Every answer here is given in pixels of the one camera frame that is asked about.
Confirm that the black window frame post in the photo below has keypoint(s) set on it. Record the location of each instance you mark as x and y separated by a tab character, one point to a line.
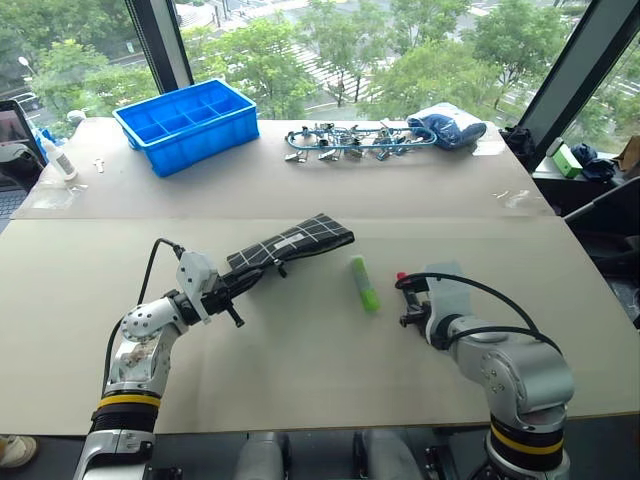
570	75
160	40

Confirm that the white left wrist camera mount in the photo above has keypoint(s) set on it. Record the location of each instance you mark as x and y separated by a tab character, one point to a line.
196	274

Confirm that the blue compartment plastic bin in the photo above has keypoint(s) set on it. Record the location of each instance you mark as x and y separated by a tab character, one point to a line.
185	125

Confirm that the white squeeze bottle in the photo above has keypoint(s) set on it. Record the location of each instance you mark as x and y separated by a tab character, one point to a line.
59	161

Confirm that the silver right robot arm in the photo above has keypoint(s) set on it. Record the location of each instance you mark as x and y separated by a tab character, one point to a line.
510	370

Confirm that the blue cloth in plastic bag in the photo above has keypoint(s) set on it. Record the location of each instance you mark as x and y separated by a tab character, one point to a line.
447	125

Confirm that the brown cardboard box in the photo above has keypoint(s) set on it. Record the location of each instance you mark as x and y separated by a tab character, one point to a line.
627	155

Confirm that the green highlighter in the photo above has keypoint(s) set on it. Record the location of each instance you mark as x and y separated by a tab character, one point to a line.
365	285

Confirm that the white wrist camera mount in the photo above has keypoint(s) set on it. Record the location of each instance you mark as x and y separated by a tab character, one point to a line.
449	290
196	274

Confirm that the small white plastic piece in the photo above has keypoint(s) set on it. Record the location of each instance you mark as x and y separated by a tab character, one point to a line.
100	165

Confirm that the dark blue cloth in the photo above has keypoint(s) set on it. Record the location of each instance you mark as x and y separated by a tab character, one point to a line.
595	162

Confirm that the white shoe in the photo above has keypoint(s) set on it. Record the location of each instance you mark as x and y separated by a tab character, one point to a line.
16	451

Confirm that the green box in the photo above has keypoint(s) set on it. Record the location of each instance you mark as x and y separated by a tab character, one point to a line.
566	159

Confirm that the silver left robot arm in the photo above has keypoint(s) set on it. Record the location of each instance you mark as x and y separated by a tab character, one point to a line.
145	345

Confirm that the black white grid pouch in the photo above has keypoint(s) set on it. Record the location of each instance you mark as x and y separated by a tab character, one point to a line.
300	239

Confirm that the black chair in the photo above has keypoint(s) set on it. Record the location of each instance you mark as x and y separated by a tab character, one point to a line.
610	240

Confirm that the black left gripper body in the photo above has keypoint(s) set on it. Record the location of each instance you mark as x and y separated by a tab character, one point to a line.
218	301

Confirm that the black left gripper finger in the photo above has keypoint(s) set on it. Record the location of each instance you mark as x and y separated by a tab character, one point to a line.
248	290
240	276

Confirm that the dark laptop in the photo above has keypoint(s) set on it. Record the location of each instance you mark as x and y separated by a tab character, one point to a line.
12	150

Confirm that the black bag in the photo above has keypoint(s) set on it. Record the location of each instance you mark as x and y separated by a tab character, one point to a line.
517	145

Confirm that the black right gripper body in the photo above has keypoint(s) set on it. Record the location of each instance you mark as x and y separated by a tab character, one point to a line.
419	312

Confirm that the clear plastic wrap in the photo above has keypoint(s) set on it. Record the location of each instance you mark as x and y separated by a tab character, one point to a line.
57	197
512	197

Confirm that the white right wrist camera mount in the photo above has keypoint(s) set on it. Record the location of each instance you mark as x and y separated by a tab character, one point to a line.
449	290

